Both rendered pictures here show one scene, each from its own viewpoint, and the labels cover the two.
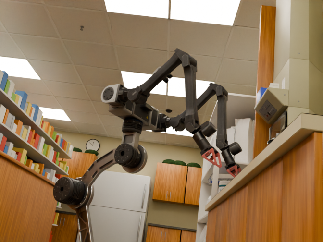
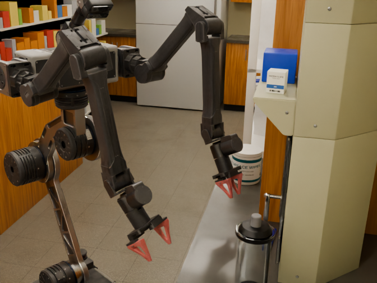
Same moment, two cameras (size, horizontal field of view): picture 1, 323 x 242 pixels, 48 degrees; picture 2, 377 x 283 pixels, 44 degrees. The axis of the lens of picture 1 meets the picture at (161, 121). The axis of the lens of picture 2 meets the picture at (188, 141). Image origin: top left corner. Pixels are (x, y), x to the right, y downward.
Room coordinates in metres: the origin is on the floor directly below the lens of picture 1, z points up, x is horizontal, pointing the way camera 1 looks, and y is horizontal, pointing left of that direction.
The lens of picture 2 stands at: (0.58, -0.59, 1.83)
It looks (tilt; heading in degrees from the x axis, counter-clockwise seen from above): 20 degrees down; 9
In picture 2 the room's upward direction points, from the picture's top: 1 degrees clockwise
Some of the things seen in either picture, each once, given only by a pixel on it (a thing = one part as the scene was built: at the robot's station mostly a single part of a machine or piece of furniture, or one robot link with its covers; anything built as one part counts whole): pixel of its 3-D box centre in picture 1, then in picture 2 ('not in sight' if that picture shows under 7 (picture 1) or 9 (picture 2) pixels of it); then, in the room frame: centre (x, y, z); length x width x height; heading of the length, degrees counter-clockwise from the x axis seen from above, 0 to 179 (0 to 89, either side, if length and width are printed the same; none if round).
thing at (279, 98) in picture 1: (269, 106); (275, 101); (1.97, -0.62, 1.46); 0.32 x 0.12 x 0.10; 177
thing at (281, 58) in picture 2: (266, 97); (279, 65); (2.06, -0.63, 1.56); 0.10 x 0.10 x 0.09; 87
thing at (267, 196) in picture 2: not in sight; (272, 206); (1.87, -0.64, 1.17); 0.05 x 0.03 x 0.10; 87
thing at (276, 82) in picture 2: (273, 89); (276, 81); (1.90, -0.62, 1.54); 0.05 x 0.05 x 0.06; 80
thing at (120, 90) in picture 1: (126, 94); (24, 81); (2.07, 0.24, 1.45); 0.09 x 0.08 x 0.12; 146
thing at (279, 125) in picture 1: (277, 151); (284, 185); (1.97, -0.67, 1.19); 0.30 x 0.01 x 0.40; 177
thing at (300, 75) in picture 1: (300, 132); (332, 150); (1.96, -0.81, 1.33); 0.32 x 0.25 x 0.77; 177
